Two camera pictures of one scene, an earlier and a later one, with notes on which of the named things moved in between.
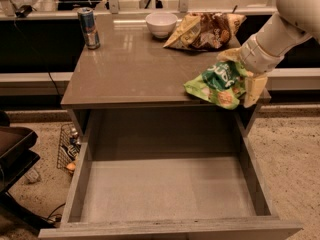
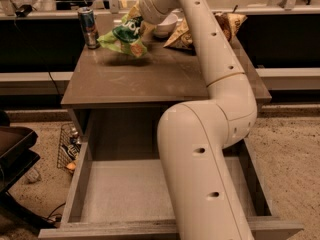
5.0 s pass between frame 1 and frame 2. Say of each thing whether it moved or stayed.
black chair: stayed
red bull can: stayed
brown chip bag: stayed
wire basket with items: stayed
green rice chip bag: moved
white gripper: moved
